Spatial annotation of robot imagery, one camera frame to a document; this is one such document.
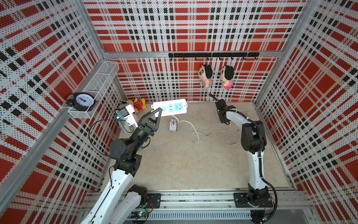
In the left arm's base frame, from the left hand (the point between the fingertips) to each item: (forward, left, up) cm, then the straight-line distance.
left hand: (164, 109), depth 54 cm
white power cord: (+15, -36, -46) cm, 61 cm away
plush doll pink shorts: (+48, -37, -17) cm, 63 cm away
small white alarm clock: (+19, +1, -38) cm, 43 cm away
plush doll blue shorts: (+43, -21, -13) cm, 50 cm away
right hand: (+28, -43, -41) cm, 66 cm away
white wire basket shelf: (+28, +44, -11) cm, 53 cm away
